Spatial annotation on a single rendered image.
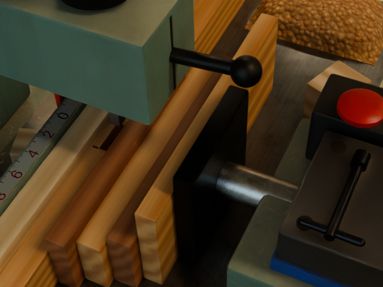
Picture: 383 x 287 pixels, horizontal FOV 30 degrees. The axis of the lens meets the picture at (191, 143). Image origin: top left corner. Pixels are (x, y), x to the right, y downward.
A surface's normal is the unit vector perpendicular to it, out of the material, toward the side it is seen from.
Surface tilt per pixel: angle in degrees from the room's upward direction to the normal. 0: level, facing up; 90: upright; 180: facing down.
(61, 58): 90
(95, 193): 0
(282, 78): 0
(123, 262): 90
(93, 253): 90
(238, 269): 22
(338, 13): 17
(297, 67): 0
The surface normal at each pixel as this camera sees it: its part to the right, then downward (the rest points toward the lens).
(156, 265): -0.43, 0.70
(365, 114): -0.04, -0.52
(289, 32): -0.43, 0.34
